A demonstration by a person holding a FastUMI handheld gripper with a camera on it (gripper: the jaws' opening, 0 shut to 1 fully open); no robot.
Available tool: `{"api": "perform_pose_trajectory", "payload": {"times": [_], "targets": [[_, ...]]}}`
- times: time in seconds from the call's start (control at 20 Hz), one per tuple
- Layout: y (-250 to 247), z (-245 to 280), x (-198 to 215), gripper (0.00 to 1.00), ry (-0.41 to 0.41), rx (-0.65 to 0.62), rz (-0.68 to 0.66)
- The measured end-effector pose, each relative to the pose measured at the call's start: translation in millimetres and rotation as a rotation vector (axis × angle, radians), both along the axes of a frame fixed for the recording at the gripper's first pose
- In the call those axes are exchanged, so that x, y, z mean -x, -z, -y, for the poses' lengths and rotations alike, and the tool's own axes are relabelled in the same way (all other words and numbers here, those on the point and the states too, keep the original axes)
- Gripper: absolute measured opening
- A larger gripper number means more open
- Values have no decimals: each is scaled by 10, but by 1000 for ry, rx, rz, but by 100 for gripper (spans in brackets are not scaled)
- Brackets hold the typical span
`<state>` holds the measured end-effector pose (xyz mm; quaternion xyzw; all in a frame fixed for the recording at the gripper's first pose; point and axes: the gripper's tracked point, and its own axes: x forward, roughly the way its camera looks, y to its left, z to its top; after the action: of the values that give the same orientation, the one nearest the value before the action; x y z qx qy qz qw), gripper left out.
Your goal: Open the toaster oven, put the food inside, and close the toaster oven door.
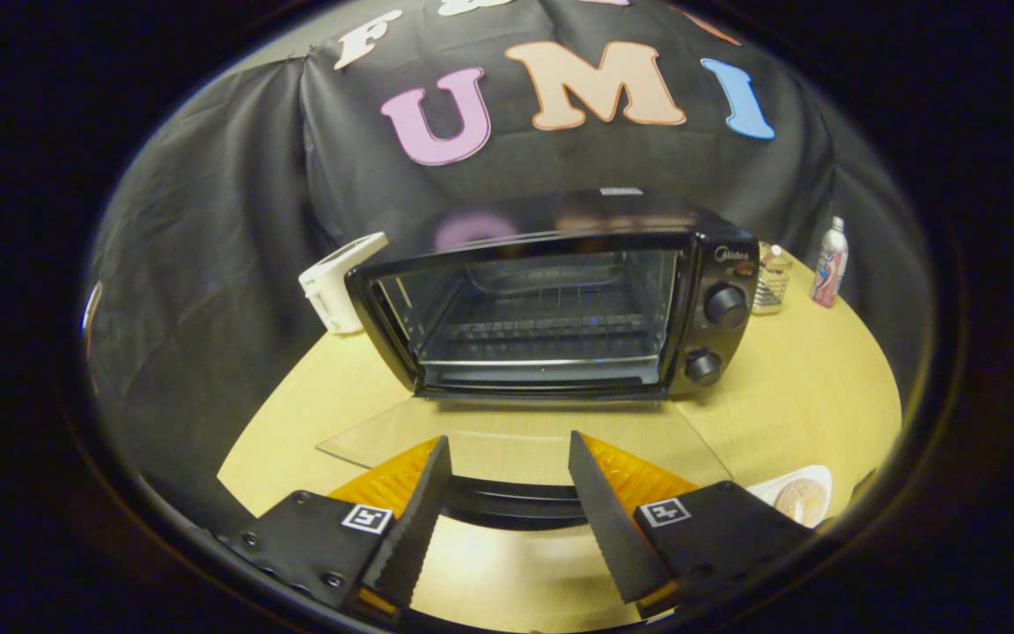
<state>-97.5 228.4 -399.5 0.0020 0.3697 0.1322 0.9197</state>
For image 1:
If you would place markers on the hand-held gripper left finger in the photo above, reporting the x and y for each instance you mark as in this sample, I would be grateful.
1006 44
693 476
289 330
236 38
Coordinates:
415 528

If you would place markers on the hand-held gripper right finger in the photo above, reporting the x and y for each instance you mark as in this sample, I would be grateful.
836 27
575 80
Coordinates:
608 528

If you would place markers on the round tan bread piece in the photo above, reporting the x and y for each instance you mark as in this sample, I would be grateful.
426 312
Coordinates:
802 500

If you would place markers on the black toaster oven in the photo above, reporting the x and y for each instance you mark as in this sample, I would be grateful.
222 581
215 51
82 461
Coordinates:
723 264

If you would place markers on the white plate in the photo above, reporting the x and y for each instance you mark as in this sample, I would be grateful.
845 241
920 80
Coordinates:
767 486

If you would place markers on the white boxy device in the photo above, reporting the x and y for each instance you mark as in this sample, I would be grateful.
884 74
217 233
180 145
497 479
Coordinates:
335 286

